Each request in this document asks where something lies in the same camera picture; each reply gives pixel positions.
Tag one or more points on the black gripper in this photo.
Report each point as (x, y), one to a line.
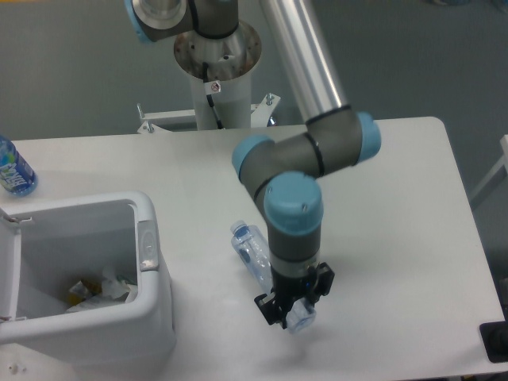
(315, 283)

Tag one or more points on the crushed clear plastic bottle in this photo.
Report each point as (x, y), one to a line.
(252, 248)

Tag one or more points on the white green paper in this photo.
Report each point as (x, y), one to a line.
(118, 287)

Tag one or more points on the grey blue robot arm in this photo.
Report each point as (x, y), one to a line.
(281, 177)

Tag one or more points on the white trash can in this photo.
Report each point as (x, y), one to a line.
(47, 247)

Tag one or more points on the black clamp at table edge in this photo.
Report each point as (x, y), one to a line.
(494, 336)

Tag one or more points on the yellow wrapper in bin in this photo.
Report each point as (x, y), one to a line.
(84, 295)

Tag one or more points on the blue labelled water bottle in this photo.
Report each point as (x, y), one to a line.
(17, 176)

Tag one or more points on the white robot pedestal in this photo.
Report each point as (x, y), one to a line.
(220, 77)

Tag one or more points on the white frame at right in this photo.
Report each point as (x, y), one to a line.
(492, 179)

